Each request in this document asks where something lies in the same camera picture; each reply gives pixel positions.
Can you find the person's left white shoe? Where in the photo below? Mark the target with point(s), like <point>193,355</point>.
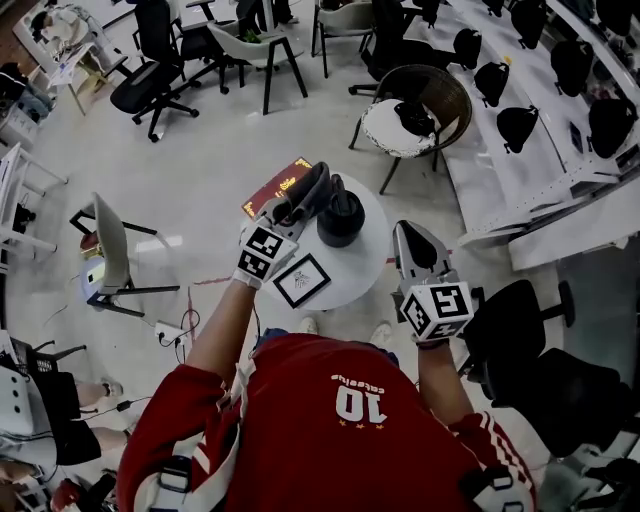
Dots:
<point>309,326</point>

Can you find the black picture frame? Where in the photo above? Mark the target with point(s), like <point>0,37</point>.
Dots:
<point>302,280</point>

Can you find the round white side table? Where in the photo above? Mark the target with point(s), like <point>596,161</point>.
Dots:
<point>360,270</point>

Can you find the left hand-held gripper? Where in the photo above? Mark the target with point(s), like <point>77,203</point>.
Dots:
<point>262,250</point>

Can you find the red helmet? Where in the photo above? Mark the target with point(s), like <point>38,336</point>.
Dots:
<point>65,497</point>

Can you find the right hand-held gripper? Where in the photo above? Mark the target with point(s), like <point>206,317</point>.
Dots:
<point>440,310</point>

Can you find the white desk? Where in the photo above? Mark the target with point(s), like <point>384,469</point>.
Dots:
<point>12,175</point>

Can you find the small black bag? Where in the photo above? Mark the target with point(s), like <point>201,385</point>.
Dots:
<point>414,120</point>

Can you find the white device case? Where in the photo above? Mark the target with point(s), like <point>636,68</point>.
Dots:
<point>15,400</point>

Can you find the grey chair with black legs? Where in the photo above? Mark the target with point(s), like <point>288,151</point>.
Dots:
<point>110,240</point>
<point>350,20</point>
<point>240,47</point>

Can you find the person's left hand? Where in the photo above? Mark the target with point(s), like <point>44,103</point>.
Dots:
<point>246,281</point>

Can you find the dark wicker chair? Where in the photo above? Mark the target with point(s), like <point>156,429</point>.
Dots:
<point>445,95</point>

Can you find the person's left forearm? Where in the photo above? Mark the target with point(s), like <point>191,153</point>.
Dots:
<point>220,330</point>

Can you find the person's right white shoe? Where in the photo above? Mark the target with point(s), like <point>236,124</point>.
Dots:
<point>381,332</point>

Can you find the white shelving rack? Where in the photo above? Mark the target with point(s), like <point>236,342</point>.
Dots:
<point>500,175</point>

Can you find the red and gold box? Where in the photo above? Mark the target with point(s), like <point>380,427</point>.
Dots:
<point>90,245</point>

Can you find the white round floor device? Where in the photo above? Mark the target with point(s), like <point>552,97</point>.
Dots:
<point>92,277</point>

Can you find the white power strip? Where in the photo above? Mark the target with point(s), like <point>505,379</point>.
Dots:
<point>167,332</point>

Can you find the black office chair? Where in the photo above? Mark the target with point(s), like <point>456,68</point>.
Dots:
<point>395,50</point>
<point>565,400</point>
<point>140,87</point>
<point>195,45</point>

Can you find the person's white shoe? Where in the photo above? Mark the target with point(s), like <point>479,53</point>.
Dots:
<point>381,332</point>
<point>309,326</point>

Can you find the person's red jersey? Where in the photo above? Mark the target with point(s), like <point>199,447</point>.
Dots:
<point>310,460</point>

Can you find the person's right forearm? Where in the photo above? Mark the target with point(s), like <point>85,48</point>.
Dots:
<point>445,385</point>

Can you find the dark phone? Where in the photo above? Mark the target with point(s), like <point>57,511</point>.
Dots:
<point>576,137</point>

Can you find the small white folding table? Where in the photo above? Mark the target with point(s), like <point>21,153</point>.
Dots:
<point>70,67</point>

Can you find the small green plant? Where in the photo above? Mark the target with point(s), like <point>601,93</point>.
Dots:
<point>252,37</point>

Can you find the grey knitted sock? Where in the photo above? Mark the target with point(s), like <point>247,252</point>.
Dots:
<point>310,190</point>

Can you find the red hardcover book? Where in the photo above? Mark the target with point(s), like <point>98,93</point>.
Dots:
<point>270,192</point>

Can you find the white seat cushion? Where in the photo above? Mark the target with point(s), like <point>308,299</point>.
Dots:
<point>380,130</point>

